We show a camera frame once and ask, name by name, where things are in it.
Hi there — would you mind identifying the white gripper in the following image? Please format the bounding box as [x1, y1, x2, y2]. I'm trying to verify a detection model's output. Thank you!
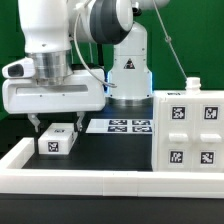
[2, 70, 106, 132]

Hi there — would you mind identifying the white box with tags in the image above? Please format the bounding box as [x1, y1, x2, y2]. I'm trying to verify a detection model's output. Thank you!
[38, 123, 78, 155]

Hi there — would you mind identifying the white cabinet body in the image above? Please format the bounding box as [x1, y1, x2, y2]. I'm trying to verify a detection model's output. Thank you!
[151, 90, 224, 172]

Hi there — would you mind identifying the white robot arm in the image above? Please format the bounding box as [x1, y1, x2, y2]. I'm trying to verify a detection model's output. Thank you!
[2, 0, 170, 126]

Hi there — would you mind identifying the white sheet with four tags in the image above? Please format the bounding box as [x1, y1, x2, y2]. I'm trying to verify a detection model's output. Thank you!
[86, 119, 152, 134]

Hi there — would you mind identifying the white U-shaped table fence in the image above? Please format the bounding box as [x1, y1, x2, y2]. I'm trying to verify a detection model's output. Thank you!
[0, 138, 224, 198]

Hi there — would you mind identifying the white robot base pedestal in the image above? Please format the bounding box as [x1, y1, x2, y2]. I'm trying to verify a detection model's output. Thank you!
[106, 22, 153, 106]

